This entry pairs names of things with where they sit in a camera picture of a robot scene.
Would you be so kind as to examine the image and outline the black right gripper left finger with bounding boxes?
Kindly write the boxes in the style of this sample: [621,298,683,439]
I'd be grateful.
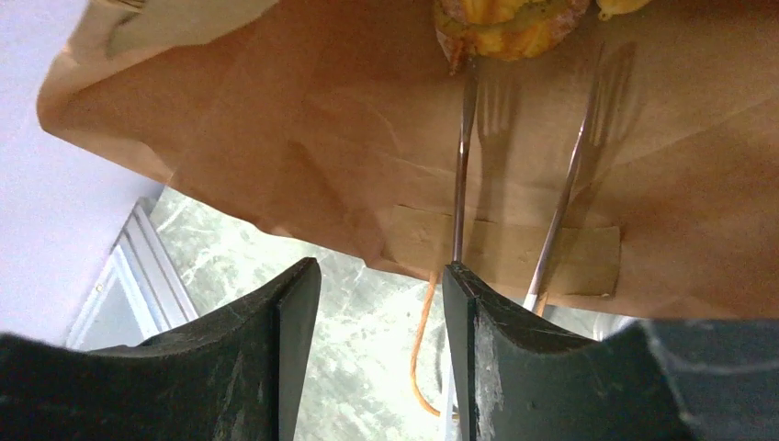
[1,257,322,440]

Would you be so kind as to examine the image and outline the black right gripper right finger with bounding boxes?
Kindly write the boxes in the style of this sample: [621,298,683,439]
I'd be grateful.
[443,263,778,440]

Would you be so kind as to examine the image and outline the metal tongs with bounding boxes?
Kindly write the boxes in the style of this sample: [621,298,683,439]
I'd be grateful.
[443,42,638,441]

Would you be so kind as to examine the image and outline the red brown paper bag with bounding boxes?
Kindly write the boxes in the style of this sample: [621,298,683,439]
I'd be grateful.
[37,1,778,318]

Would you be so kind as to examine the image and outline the yellow fake bread roll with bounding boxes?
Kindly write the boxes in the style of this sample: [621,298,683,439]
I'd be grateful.
[433,0,591,74]

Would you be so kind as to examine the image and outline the clear plastic tray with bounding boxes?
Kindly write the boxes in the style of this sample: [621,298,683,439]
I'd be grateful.
[543,306,637,341]

